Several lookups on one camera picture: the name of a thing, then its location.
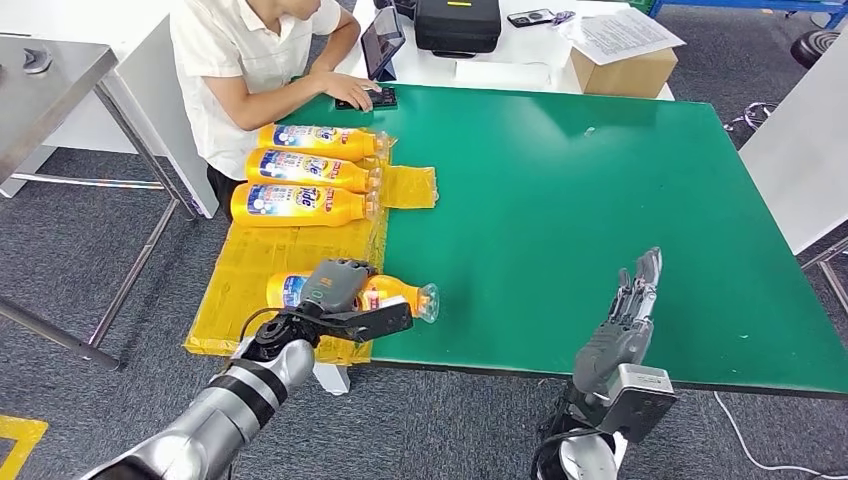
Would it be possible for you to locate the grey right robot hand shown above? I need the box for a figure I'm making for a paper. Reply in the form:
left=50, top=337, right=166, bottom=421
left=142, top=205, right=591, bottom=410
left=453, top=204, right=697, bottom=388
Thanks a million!
left=572, top=246, right=664, bottom=399

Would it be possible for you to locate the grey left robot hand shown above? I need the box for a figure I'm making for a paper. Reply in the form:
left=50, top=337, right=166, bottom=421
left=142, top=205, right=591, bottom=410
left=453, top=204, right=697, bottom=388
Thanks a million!
left=299, top=258, right=379, bottom=316

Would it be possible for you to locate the person's right hand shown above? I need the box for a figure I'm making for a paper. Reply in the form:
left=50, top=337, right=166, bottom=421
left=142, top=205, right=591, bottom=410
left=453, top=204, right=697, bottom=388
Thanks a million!
left=317, top=71, right=382, bottom=113

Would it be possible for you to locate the smartphone with reddish screen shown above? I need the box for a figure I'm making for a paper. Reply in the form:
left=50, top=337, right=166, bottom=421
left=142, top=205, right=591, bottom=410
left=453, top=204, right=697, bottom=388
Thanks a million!
left=334, top=87, right=399, bottom=111

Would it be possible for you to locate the orange detergent bottle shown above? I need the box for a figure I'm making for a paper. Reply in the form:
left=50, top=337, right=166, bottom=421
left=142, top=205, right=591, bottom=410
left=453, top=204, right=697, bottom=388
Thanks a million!
left=256, top=124, right=392, bottom=164
left=266, top=271, right=441, bottom=325
left=245, top=147, right=384, bottom=193
left=230, top=183, right=379, bottom=229

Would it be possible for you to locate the black tablet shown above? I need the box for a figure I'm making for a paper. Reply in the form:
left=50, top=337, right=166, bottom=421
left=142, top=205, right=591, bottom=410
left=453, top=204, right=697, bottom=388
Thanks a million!
left=359, top=6, right=407, bottom=84

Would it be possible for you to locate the yellow taped cardboard mat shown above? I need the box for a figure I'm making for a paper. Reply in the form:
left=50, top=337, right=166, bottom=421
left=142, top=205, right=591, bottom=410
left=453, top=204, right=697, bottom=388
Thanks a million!
left=183, top=135, right=440, bottom=366

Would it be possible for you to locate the white table foot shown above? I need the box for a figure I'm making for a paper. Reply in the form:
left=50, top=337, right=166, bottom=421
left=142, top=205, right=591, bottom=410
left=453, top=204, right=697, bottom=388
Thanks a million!
left=311, top=360, right=352, bottom=397

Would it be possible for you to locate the black carrying case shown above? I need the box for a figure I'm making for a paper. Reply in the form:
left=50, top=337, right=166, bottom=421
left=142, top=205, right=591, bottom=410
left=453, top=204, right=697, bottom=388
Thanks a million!
left=413, top=0, right=503, bottom=60

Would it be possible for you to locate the person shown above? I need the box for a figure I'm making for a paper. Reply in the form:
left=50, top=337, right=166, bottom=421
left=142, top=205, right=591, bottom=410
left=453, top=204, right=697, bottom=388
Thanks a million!
left=168, top=0, right=382, bottom=223

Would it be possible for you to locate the white desk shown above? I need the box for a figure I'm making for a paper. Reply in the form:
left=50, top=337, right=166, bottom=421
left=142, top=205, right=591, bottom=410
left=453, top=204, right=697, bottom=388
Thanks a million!
left=331, top=0, right=677, bottom=103

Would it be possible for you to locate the black smartphone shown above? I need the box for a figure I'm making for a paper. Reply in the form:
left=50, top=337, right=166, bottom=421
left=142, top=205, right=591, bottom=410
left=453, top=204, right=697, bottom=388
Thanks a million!
left=506, top=8, right=558, bottom=30

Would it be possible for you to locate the white panel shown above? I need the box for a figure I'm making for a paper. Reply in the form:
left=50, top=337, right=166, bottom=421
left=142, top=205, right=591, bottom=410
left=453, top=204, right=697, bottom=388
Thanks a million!
left=738, top=33, right=848, bottom=256

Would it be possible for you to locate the brown cardboard box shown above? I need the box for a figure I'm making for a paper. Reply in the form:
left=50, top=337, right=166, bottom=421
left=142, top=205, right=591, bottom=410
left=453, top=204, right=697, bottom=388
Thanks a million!
left=569, top=48, right=680, bottom=101

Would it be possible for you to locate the printed paper sheet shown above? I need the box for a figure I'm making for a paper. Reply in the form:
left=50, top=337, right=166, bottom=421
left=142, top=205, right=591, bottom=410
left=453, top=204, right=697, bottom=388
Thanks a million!
left=559, top=9, right=687, bottom=68

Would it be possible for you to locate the stainless steel table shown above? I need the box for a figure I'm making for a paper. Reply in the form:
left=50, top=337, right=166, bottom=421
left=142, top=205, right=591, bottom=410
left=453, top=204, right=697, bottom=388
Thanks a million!
left=0, top=34, right=200, bottom=372

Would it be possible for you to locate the blue metal rack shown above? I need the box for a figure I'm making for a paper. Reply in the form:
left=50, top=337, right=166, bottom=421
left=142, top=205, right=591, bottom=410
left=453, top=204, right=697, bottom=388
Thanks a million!
left=649, top=0, right=848, bottom=31

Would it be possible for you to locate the black round stool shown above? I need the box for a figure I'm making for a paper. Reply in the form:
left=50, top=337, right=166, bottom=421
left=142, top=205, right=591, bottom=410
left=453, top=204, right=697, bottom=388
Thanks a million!
left=789, top=29, right=848, bottom=71

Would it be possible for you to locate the white floor cable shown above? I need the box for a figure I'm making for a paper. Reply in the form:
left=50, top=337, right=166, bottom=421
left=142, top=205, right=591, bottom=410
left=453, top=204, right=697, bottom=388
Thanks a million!
left=714, top=394, right=836, bottom=480

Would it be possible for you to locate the steel frame leg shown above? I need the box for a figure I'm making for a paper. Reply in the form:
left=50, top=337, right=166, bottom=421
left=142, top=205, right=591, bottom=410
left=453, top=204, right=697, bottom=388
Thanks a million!
left=801, top=238, right=848, bottom=313

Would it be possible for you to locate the coiled cable bundle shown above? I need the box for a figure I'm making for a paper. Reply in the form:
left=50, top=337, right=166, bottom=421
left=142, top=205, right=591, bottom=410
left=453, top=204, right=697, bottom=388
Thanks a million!
left=723, top=101, right=783, bottom=134

